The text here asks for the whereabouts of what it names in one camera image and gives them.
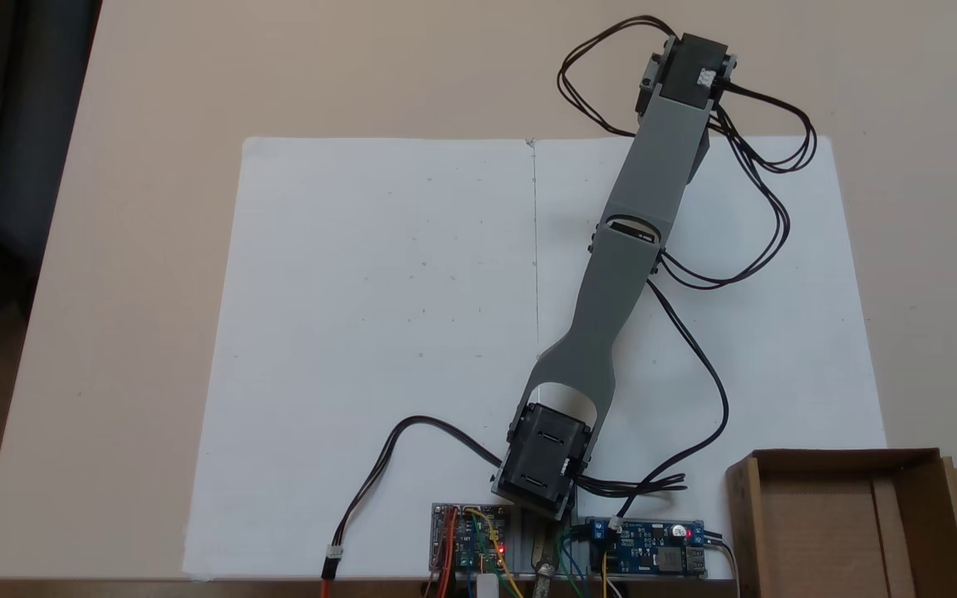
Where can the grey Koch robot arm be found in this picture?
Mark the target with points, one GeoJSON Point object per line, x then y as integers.
{"type": "Point", "coordinates": [611, 316]}

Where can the white paper sheet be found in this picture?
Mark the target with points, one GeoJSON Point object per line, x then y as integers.
{"type": "Point", "coordinates": [345, 316]}
{"type": "Point", "coordinates": [777, 349]}

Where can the motor controller circuit board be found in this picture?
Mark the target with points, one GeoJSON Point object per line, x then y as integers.
{"type": "Point", "coordinates": [466, 540]}

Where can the blue power circuit board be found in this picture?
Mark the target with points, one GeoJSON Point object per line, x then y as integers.
{"type": "Point", "coordinates": [645, 548]}

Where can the brown cardboard box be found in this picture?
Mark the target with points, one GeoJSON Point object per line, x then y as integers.
{"type": "Point", "coordinates": [819, 531]}

